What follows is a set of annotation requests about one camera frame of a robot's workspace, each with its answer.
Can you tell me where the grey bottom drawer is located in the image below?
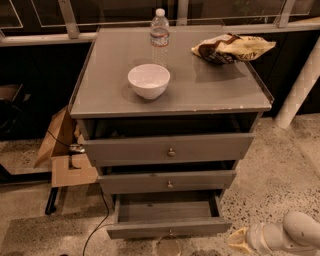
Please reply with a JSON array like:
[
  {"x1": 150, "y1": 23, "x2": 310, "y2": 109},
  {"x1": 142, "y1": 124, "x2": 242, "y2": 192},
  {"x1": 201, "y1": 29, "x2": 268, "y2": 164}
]
[{"x1": 107, "y1": 190, "x2": 232, "y2": 239}]

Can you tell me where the grey drawer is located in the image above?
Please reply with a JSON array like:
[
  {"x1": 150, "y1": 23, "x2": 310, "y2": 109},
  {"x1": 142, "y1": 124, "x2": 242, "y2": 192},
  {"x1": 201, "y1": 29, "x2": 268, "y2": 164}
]
[
  {"x1": 107, "y1": 190, "x2": 232, "y2": 239},
  {"x1": 83, "y1": 133, "x2": 254, "y2": 167},
  {"x1": 98, "y1": 170, "x2": 236, "y2": 194}
]

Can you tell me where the grey wooden drawer cabinet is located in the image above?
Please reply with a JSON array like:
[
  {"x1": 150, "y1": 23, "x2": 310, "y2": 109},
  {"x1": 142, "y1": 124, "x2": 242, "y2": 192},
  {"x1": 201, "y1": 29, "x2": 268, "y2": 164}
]
[{"x1": 68, "y1": 25, "x2": 275, "y2": 204}]

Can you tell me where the grey top drawer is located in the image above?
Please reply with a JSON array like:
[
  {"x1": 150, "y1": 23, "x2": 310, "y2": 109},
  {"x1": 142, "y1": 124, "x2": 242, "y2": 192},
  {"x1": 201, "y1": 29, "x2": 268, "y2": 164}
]
[{"x1": 83, "y1": 133, "x2": 254, "y2": 167}]

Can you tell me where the grey middle drawer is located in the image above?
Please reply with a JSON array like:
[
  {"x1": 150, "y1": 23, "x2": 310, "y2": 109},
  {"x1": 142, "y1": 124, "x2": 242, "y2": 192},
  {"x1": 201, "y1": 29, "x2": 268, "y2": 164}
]
[{"x1": 98, "y1": 170, "x2": 236, "y2": 194}]

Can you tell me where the white diagonal pole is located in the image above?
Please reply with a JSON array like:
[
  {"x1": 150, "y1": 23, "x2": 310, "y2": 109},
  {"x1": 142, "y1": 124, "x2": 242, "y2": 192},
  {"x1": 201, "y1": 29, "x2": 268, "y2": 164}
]
[{"x1": 274, "y1": 38, "x2": 320, "y2": 129}]

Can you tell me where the white ceramic bowl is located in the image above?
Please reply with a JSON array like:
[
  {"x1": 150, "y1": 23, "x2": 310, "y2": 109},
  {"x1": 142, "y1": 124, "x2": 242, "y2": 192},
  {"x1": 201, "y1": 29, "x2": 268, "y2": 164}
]
[{"x1": 128, "y1": 64, "x2": 171, "y2": 100}]

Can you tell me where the brown and yellow chip bag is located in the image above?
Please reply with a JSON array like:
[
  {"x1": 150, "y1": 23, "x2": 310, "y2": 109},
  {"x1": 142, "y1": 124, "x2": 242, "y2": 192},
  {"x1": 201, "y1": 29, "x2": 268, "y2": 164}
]
[{"x1": 191, "y1": 33, "x2": 276, "y2": 65}]

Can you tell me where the black metal floor stand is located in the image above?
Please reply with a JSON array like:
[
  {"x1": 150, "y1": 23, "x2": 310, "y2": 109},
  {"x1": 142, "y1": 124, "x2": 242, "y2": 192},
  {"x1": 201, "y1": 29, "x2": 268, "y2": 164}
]
[{"x1": 45, "y1": 187, "x2": 59, "y2": 215}]

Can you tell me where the brown cardboard box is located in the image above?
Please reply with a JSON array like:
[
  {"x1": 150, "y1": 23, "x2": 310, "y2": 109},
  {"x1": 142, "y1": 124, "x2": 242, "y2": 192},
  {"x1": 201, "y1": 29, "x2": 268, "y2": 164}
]
[{"x1": 34, "y1": 107, "x2": 98, "y2": 187}]

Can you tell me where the clear plastic water bottle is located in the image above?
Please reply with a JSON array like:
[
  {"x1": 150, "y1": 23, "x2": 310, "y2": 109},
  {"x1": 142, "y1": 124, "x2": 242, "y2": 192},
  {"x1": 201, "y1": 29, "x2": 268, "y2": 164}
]
[{"x1": 150, "y1": 8, "x2": 170, "y2": 67}]

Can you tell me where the black cable on floor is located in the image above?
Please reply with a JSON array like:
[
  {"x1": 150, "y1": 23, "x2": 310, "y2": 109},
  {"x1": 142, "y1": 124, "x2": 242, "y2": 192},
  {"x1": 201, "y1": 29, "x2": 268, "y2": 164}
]
[{"x1": 46, "y1": 129, "x2": 111, "y2": 256}]

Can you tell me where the white metal railing frame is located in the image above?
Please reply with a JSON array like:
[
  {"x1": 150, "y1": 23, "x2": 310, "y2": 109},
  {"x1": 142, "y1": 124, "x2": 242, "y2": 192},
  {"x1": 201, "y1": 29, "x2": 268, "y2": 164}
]
[{"x1": 0, "y1": 0, "x2": 320, "y2": 47}]

